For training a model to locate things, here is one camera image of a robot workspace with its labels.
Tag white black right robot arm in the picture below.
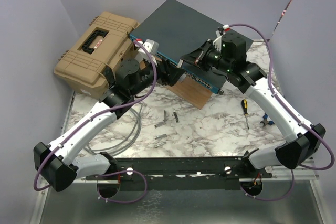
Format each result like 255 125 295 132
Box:
180 31 326 177

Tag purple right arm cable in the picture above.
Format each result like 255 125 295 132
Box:
225 23 333 201

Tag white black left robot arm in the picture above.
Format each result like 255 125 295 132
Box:
33 59 185 192

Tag tan plastic tool case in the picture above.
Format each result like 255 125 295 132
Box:
54 12 140 99

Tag dark blue network switch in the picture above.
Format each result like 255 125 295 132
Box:
129 0 255 95

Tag wooden base board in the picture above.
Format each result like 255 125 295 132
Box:
139 60 213 110

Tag blue handled pliers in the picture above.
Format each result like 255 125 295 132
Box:
260 113 275 127

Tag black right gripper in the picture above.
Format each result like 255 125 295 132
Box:
181 39 232 73

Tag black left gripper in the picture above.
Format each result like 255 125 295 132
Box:
131 54 185 97

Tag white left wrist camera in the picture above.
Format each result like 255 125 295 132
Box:
135 39 159 66

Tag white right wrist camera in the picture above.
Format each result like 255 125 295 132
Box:
213 24 230 48

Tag yellow black screwdriver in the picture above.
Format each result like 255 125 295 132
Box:
241 99 249 129

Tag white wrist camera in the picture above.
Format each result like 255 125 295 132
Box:
213 24 230 48
135 39 159 66

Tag grey coiled network cable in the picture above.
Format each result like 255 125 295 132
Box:
83 100 148 156

